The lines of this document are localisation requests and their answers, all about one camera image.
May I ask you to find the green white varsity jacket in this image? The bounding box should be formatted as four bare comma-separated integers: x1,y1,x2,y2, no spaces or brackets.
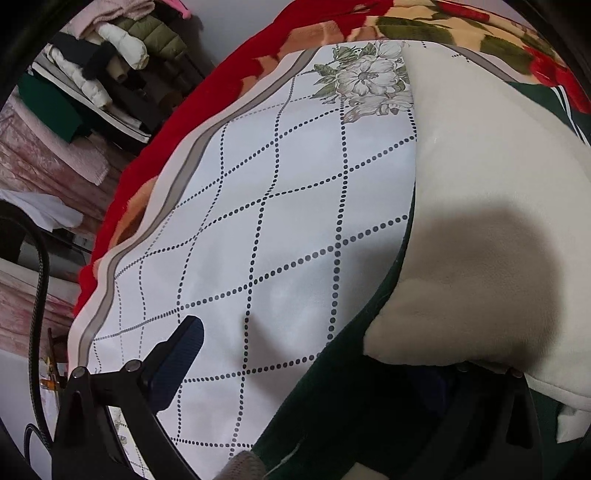
254,42,590,479

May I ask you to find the pile of folded clothes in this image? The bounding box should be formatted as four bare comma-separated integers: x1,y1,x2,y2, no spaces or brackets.
0,0,219,232

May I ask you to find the white diamond pattern sheet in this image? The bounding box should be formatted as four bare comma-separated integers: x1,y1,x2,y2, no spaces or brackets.
68,40,417,479

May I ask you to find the red floral blanket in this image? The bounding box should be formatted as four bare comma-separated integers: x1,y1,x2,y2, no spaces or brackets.
77,1,590,307

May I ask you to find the black braided cable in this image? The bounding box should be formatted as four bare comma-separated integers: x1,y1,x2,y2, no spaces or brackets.
0,202,59,462

